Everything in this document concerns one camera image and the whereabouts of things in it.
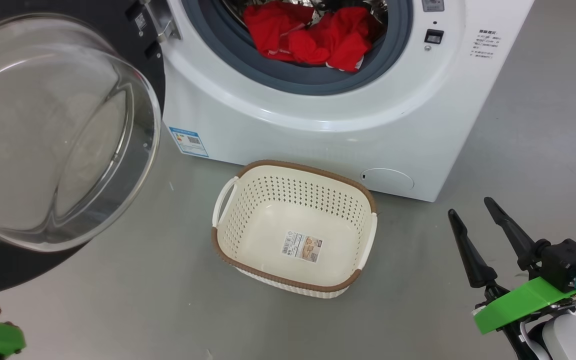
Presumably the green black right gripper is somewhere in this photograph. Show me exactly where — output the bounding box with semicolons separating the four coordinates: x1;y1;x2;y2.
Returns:
448;197;576;336

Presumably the black round glass washer door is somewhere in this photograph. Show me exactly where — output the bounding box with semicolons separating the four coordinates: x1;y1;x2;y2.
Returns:
0;0;184;296

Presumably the red and white garment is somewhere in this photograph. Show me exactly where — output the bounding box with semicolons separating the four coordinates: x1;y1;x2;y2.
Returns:
243;1;374;73

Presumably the white front-load washing machine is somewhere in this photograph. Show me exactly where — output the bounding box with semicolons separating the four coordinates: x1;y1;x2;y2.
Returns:
160;0;536;203

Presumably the cream basket with brown rim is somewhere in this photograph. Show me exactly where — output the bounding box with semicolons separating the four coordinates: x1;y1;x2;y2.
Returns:
211;160;379;300

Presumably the metal door hinge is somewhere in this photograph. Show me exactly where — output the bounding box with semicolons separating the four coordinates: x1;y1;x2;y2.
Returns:
140;0;181;43

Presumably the round white filter cover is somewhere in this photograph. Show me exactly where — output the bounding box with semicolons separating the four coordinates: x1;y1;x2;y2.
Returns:
360;168;415;192

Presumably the paper product label sticker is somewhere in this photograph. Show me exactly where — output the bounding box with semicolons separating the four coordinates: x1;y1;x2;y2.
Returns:
281;230;323;263

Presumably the blue energy label sticker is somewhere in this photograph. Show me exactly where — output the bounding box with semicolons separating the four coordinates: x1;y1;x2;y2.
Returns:
169;126;210;158

